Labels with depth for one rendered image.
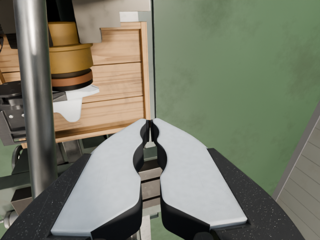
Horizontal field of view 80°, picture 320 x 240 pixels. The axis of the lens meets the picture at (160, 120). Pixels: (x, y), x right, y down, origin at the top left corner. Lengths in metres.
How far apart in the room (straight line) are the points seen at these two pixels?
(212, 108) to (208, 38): 0.63
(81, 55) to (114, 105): 0.29
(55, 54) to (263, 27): 1.80
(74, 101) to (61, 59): 0.07
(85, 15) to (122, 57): 0.25
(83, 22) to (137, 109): 0.35
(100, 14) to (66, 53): 0.07
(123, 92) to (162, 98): 1.06
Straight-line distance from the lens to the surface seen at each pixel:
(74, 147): 0.68
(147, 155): 0.67
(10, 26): 0.27
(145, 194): 0.71
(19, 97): 0.33
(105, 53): 0.54
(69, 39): 0.32
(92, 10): 0.32
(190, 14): 1.57
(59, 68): 0.31
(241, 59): 1.88
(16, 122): 0.36
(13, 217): 0.75
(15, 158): 0.87
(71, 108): 0.35
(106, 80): 0.56
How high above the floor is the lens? 1.42
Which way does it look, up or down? 57 degrees down
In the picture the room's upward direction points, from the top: 146 degrees clockwise
